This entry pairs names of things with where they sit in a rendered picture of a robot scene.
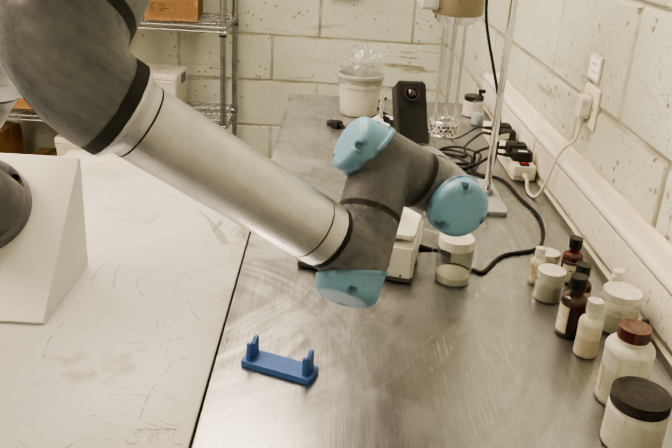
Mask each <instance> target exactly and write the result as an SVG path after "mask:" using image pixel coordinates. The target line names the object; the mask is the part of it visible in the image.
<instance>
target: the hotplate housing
mask: <svg viewBox="0 0 672 448"><path fill-rule="evenodd" d="M423 222H424V221H420V224H419V228H418V231H417V234H416V238H415V239H414V240H404V239H397V238H396V239H395V243H394V246H393V250H392V254H391V258H390V262H389V265H388V269H387V272H388V276H386V277H385V280H392V281H398V282H404V283H410V281H411V278H413V274H414V271H415V267H416V263H417V259H418V256H419V252H420V253H421V252H422V253H423V252H425V253H426V252H428V253H429V252H432V247H429V246H425V245H422V244H421V240H422V231H423ZM296 260H298V262H297V266H302V267H309V268H314V267H312V266H311V265H309V264H307V263H305V262H303V261H302V260H300V259H298V258H296Z"/></svg>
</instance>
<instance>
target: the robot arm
mask: <svg viewBox="0 0 672 448"><path fill-rule="evenodd" d="M150 2H151V0H0V130H1V128H2V126H3V124H4V122H5V120H6V119H7V117H8V115H9V113H10V111H11V110H12V108H13V106H14V105H15V103H16V102H17V100H18V99H20V98H21V97H23V99H24V100H25V101H26V103H27V104H28V105H29V106H30V107H31V108H32V109H33V110H34V111H35V113H36V114H37V115H38V116H39V117H40V118H41V119H42V120H43V121H44V122H45V123H46V124H47V125H48V126H50V127H51V128H52V129H53V130H54V131H56V132H57V133H58V134H59V135H61V136H62V137H63V138H65V139H66V140H68V141H69V142H71V143H72V144H74V145H76V146H78V147H80V148H81V149H83V150H85V151H87V152H88V153H90V154H92V155H94V156H101V155H105V154H109V153H113V154H115V155H117V156H118V157H120V158H122V159H124V160H125V161H127V162H129V163H131V164H133V165H134V166H136V167H138V168H140V169H141V170H143V171H145V172H147V173H148V174H150V175H152V176H154V177H155V178H157V179H159V180H161V181H162V182H164V183H166V184H168V185H170V186H171V187H173V188H175V189H177V190H178V191H180V192H182V193H184V194H185V195H187V196H189V197H191V198H192V199H194V200H196V201H198V202H199V203H201V204H203V205H205V206H206V207H208V208H210V209H212V210H214V211H215V212H217V213H219V214H221V215H222V216H224V217H226V218H228V219H229V220H231V221H233V222H235V223H236V224H238V225H240V226H242V227H243V228H245V229H247V230H249V231H251V232H252V233H254V234H256V235H258V236H259V237H261V238H263V239H265V240H266V241H268V242H270V243H272V244H273V245H275V246H277V247H279V248H280V249H282V250H284V251H286V252H287V253H289V254H291V255H293V256H295V257H296V258H298V259H300V260H302V261H303V262H305V263H307V264H309V265H311V266H312V267H314V268H316V269H318V272H316V275H315V276H316V281H315V290H316V292H317V293H319V294H320V296H321V297H323V298H324V299H326V300H328V301H330V302H332V303H335V304H338V305H341V306H345V307H350V308H358V309H360V308H369V307H371V306H373V305H374V304H376V302H377V301H378V299H379V296H380V293H381V289H382V286H383V283H384V280H385V277H386V276H388V272H387V269H388V265H389V262H390V258H391V254H392V250H393V246H394V243H395V239H396V235H397V231H398V228H399V224H400V221H401V217H402V213H403V209H404V206H405V207H407V208H409V209H411V210H412V211H414V212H416V213H418V214H420V215H422V216H423V217H425V218H427V219H428V220H429V222H430V224H431V225H432V226H433V227H434V228H436V229H438V230H439V231H440V232H441V233H443V234H445V235H447V236H451V237H461V236H465V235H468V234H470V233H472V232H473V231H475V230H476V229H477V228H478V227H479V226H480V225H481V224H482V223H483V221H484V219H485V217H486V215H487V212H488V206H489V203H488V197H487V194H486V192H485V191H484V189H483V188H482V187H481V186H480V185H479V183H478V181H477V180H476V179H475V178H474V177H472V176H470V175H468V174H467V173H466V172H465V171H463V170H462V169H461V168H460V167H459V166H458V165H456V164H455V163H454V162H453V161H452V160H450V159H449V158H448V157H447V156H446V155H444V154H443V153H442V152H441V151H439V150H438V149H436V148H434V147H433V146H431V145H429V143H430V136H429V135H430V133H429V132H428V121H427V100H426V85H425V83H424V82H422V81H405V80H400V81H398V82H397V83H396V85H395V86H394V87H393V88H392V107H393V117H392V116H389V115H384V116H383V119H382V118H381V115H377V116H375V117H373V118H369V117H360V118H357V119H356V120H355V121H352V122H351V123H350V124H349V125H348V126H347V127H346V128H345V130H344V131H343V132H342V134H341V136H340V137H339V139H338V141H337V143H336V145H335V148H334V152H333V165H334V167H335V168H336V169H337V170H338V171H340V172H341V173H342V175H344V176H347V179H346V183H345V186H344V189H343V192H342V196H341V199H340V202H339V203H337V202H336V201H334V200H333V199H331V198H330V197H328V196H327V195H325V194H324V193H322V192H321V191H319V190H317V189H316V188H314V187H313V186H311V185H310V184H308V183H307V182H305V181H304V180H302V179H301V178H299V177H298V176H296V175H294V174H293V173H291V172H290V171H288V170H287V169H285V168H284V167H282V166H281V165H279V164H278V163H276V162H275V161H273V160H272V159H270V158H268V157H267V156H265V155H264V154H262V153H261V152H259V151H258V150H256V149H255V148H253V147H252V146H250V145H249V144H247V143H245V142H244V141H242V140H241V139H239V138H238V137H236V136H235V135H233V134H232V133H230V132H229V131H227V130H226V129H224V128H223V127H221V126H219V125H218V124H216V123H215V122H213V121H212V120H210V119H209V118H207V117H206V116H204V115H203V114H201V113H200V112H198V111H196V110H195V109H193V108H192V107H190V106H189V105H187V104H186V103H184V102H183V101H181V100H180V99H178V98H177V97H175V96H173V95H172V94H170V93H169V92H167V91H166V90H164V89H163V88H161V87H160V86H158V85H157V84H156V83H155V79H154V74H153V70H152V68H151V67H149V66H148V65H146V64H145V63H143V62H142V61H140V60H139V59H137V58H136V57H135V56H134V55H132V53H131V52H130V50H129V47H128V46H129V45H130V43H131V40H132V38H133V36H134V35H135V33H136V30H137V28H138V26H139V24H140V22H141V20H142V18H143V16H144V14H145V12H146V10H147V8H148V6H149V4H150ZM31 209H32V194H31V190H30V187H29V185H28V183H27V182H26V180H25V179H24V178H23V176H22V175H21V174H20V173H19V172H18V171H17V170H16V169H15V168H14V167H13V166H11V165H10V164H8V163H6V162H4V161H1V160H0V248H2V247H4V246H5V245H7V244H8V243H10V242H11V241H12V240H13V239H14V238H16V237H17V236H18V234H19V233H20V232H21V231H22V230H23V228H24V227H25V225H26V223H27V221H28V219H29V216H30V213H31Z"/></svg>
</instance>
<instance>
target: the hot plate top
mask: <svg viewBox="0 0 672 448"><path fill-rule="evenodd" d="M421 218H422V215H420V214H418V213H416V212H414V211H412V210H411V209H409V208H405V207H404V209H403V213H402V217H401V221H400V224H399V228H398V231H397V235H396V238H397V239H404V240H414V239H415V238H416V234H417V231H418V228H419V224H420V221H421Z"/></svg>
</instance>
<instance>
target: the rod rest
mask: <svg viewBox="0 0 672 448"><path fill-rule="evenodd" d="M241 366H242V367H244V368H248V369H251V370H255V371H258V372H261V373H265V374H268V375H272V376H275V377H279V378H282V379H286V380H289V381H293V382H296V383H300V384H303V385H307V386H309V385H310V384H311V383H312V382H313V380H314V379H315V377H316V376H317V374H318V372H319V367H318V366H317V365H314V350H313V349H310V350H309V352H308V355H307V358H306V357H304V358H303V361H298V360H295V359H291V358H288V357H284V356H280V355H277V354H273V353H269V352H266V351H262V350H259V335H257V334H255V335H254V336H253V339H252V342H248V343H247V345H246V355H245V356H244V357H243V358H242V359H241Z"/></svg>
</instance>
